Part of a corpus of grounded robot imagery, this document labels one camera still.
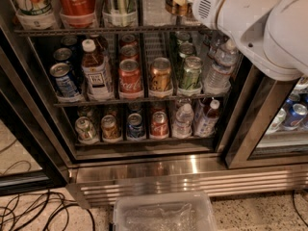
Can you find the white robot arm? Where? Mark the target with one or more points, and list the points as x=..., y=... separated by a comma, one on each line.
x=272, y=34

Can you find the clear water bottle top shelf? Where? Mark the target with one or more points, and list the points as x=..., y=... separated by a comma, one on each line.
x=154, y=13

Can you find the green can middle shelf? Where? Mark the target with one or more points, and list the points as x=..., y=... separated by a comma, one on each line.
x=191, y=72

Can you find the gold can middle shelf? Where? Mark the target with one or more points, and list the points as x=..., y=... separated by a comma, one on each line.
x=160, y=74

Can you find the water bottle middle shelf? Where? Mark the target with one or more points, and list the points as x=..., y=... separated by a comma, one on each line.
x=222, y=67

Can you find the red coca-cola can middle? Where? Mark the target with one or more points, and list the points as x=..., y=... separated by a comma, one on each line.
x=129, y=76

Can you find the stainless fridge body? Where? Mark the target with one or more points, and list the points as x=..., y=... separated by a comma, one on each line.
x=101, y=171

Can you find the water bottle bottom shelf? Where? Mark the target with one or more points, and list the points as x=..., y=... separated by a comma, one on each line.
x=182, y=124

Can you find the tea bottle bottom shelf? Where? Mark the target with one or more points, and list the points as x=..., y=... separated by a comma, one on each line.
x=205, y=125

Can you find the red can bottom shelf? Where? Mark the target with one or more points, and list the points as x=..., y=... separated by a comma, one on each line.
x=159, y=124

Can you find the blue pepsi can bottom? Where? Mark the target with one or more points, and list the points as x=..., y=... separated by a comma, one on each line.
x=135, y=128

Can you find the blue pepsi can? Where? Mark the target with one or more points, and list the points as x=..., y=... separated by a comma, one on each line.
x=135, y=128
x=64, y=79

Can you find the blue pepsi can front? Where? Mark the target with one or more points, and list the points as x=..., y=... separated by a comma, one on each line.
x=64, y=79

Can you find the gold can bottom shelf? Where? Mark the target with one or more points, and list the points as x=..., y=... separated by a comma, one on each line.
x=110, y=130

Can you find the right glass fridge door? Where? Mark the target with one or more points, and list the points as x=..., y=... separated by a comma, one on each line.
x=261, y=140

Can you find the blue can behind right door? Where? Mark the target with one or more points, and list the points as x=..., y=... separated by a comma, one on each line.
x=294, y=116

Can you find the open glass fridge door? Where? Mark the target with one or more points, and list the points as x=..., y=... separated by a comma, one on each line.
x=30, y=162

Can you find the tea bottle white cap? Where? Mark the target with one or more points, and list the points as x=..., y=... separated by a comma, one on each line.
x=96, y=70

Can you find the clear plastic bin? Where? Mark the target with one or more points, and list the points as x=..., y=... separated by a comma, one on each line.
x=184, y=211

